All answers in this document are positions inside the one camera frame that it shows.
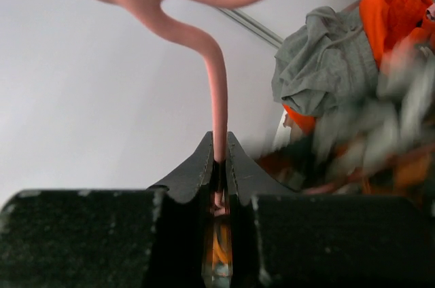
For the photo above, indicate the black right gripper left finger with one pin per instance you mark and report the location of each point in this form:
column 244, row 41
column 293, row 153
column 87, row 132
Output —
column 111, row 238

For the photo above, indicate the orange black camo shorts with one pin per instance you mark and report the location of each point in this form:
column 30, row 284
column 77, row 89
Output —
column 380, row 145

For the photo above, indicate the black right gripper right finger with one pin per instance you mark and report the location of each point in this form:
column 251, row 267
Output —
column 284, row 239

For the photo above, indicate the grey knit shorts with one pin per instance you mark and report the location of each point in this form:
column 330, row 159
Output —
column 325, row 64

